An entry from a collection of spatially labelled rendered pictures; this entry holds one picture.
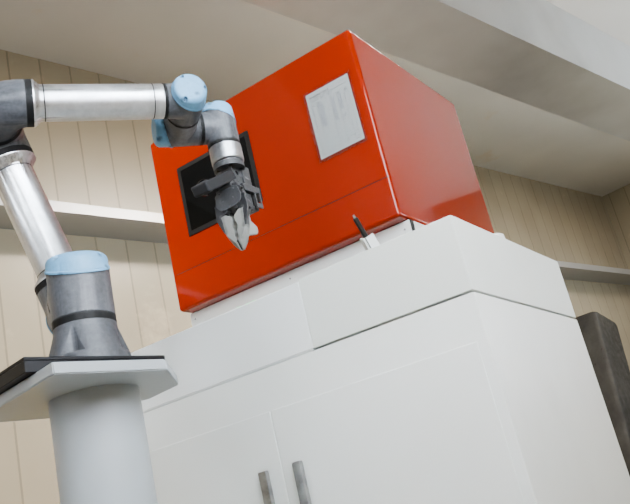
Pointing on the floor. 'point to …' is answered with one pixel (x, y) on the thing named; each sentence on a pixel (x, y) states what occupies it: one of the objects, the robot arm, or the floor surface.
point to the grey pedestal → (92, 424)
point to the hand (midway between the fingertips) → (239, 244)
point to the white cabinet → (404, 419)
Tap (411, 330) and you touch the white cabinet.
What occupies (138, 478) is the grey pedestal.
